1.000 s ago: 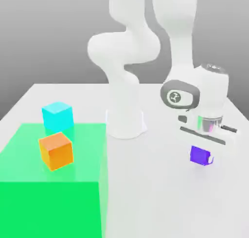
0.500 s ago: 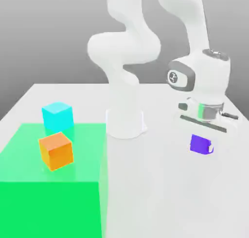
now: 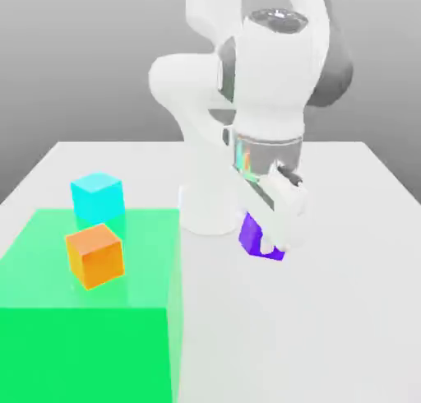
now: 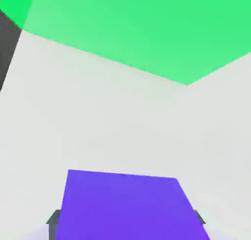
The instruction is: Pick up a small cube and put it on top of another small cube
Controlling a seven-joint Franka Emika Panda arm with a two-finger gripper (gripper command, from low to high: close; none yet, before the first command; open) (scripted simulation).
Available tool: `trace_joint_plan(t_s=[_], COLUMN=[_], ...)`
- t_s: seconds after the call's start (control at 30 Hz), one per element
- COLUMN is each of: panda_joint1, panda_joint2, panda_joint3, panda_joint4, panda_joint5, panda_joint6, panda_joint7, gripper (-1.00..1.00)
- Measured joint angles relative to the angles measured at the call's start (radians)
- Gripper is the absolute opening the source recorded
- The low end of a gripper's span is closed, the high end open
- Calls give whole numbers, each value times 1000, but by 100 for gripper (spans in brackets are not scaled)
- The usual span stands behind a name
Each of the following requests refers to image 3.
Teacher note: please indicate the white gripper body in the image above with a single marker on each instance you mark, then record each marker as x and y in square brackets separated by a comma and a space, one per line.
[263, 209]

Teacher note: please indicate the small purple cube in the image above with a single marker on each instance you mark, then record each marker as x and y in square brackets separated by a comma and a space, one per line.
[250, 237]

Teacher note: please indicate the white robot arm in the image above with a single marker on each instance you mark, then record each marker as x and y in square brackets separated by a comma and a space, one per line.
[269, 90]

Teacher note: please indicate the small cyan cube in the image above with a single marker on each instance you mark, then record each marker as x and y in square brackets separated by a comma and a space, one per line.
[97, 195]

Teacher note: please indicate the small orange cube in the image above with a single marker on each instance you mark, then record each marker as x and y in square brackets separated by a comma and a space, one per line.
[95, 256]

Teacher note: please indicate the large green box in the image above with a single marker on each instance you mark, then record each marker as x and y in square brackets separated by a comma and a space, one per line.
[88, 337]

